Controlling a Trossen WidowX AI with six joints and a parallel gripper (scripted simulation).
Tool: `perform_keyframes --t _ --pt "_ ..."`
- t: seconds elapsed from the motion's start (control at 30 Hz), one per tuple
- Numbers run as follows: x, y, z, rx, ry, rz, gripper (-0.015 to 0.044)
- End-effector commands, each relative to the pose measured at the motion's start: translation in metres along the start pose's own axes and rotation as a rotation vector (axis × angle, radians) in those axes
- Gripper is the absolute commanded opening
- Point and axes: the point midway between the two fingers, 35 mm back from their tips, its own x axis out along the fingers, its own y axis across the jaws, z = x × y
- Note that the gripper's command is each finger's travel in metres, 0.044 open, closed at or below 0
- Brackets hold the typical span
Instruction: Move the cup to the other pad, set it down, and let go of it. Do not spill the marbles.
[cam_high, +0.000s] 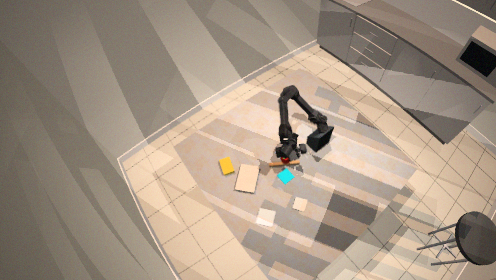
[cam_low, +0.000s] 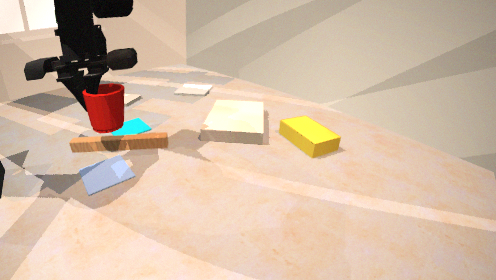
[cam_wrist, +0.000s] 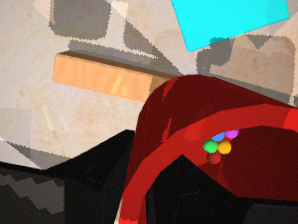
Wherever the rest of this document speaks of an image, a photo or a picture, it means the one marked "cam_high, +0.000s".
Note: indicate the wooden flat bar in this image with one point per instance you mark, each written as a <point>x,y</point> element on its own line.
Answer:
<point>279,164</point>

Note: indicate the yellow rectangular block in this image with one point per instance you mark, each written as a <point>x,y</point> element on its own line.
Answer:
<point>226,166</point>

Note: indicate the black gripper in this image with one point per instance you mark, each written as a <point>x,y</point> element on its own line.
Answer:
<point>302,148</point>

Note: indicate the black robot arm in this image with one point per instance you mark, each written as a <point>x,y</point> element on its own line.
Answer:
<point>285,130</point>

